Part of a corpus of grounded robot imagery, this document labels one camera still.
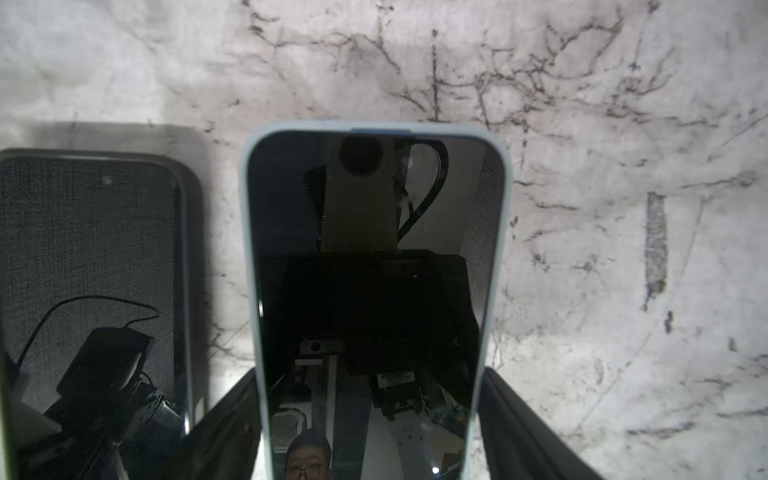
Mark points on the black smartphone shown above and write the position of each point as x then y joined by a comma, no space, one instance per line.
90,312
372,300

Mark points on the light blue phone case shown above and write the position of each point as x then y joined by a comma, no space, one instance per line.
375,127

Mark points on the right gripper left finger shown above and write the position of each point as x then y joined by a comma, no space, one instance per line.
225,443

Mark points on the black phone case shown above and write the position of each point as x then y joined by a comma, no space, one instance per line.
195,270

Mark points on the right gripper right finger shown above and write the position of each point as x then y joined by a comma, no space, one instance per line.
518,444

